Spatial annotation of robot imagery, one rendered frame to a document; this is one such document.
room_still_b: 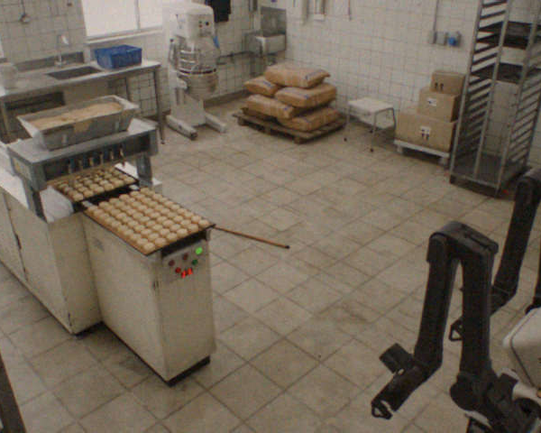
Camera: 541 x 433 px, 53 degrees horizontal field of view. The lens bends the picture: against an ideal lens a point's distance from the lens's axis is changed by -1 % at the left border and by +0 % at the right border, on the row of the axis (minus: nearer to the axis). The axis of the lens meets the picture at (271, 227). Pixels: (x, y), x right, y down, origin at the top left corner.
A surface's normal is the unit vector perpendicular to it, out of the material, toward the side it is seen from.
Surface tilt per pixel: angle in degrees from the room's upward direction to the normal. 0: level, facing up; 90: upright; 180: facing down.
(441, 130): 88
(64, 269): 90
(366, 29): 90
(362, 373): 0
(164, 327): 90
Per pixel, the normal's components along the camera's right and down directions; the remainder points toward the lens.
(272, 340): 0.00, -0.87
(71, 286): 0.69, 0.36
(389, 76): -0.71, 0.35
